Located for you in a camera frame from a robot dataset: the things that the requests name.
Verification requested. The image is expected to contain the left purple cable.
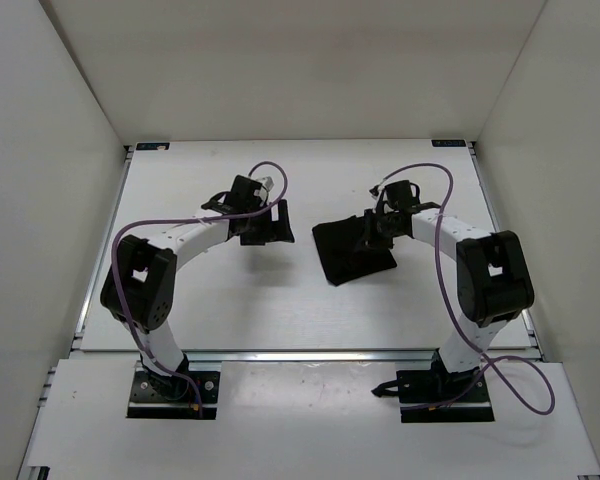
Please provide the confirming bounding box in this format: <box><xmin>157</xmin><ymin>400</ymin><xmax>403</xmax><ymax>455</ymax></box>
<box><xmin>110</xmin><ymin>160</ymin><xmax>289</xmax><ymax>420</ymax></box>

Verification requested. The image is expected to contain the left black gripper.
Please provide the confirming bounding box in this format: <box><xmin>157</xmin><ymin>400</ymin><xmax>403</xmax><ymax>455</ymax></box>
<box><xmin>240</xmin><ymin>198</ymin><xmax>293</xmax><ymax>246</ymax></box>

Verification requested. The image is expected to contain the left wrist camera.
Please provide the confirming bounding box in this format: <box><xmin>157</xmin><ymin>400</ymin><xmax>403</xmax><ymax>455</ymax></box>
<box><xmin>225</xmin><ymin>175</ymin><xmax>274</xmax><ymax>211</ymax></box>

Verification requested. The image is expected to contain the purple cable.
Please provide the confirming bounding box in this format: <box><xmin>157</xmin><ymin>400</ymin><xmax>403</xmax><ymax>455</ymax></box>
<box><xmin>110</xmin><ymin>160</ymin><xmax>289</xmax><ymax>420</ymax></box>
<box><xmin>399</xmin><ymin>161</ymin><xmax>556</xmax><ymax>416</ymax></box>

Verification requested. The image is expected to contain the black skirt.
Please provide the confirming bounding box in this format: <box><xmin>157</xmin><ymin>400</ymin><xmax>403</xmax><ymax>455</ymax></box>
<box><xmin>312</xmin><ymin>216</ymin><xmax>397</xmax><ymax>286</ymax></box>

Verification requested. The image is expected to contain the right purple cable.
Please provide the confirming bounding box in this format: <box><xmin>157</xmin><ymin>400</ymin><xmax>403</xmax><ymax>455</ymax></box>
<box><xmin>399</xmin><ymin>161</ymin><xmax>556</xmax><ymax>416</ymax></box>

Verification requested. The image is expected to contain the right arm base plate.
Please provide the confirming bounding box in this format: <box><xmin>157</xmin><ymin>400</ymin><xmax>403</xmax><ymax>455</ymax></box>
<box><xmin>396</xmin><ymin>370</ymin><xmax>495</xmax><ymax>424</ymax></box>

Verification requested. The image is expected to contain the left blue label sticker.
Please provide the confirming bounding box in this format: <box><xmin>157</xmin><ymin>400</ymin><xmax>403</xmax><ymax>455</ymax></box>
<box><xmin>135</xmin><ymin>142</ymin><xmax>170</xmax><ymax>151</ymax></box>

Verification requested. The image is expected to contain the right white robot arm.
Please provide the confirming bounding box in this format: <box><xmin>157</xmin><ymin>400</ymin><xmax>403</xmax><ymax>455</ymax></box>
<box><xmin>356</xmin><ymin>202</ymin><xmax>534</xmax><ymax>401</ymax></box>

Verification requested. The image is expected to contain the right blue label sticker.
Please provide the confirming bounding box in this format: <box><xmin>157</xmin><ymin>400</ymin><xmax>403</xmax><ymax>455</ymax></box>
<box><xmin>431</xmin><ymin>139</ymin><xmax>466</xmax><ymax>148</ymax></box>

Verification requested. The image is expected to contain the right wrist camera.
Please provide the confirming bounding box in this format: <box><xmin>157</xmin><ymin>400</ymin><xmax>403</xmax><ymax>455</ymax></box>
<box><xmin>369</xmin><ymin>180</ymin><xmax>420</xmax><ymax>210</ymax></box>

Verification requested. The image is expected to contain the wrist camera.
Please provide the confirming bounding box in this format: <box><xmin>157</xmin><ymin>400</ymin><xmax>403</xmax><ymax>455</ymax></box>
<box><xmin>225</xmin><ymin>175</ymin><xmax>274</xmax><ymax>211</ymax></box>
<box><xmin>369</xmin><ymin>180</ymin><xmax>420</xmax><ymax>210</ymax></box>

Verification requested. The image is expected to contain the blue label sticker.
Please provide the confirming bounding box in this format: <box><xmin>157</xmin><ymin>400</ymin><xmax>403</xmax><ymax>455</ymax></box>
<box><xmin>135</xmin><ymin>142</ymin><xmax>170</xmax><ymax>151</ymax></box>
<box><xmin>431</xmin><ymin>139</ymin><xmax>466</xmax><ymax>148</ymax></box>

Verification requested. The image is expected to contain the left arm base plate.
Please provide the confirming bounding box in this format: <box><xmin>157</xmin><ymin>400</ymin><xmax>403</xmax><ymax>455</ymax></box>
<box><xmin>126</xmin><ymin>368</ymin><xmax>221</xmax><ymax>420</ymax></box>

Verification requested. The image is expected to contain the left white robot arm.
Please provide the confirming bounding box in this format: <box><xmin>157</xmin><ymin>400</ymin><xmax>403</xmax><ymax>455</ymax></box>
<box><xmin>100</xmin><ymin>187</ymin><xmax>295</xmax><ymax>398</ymax></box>

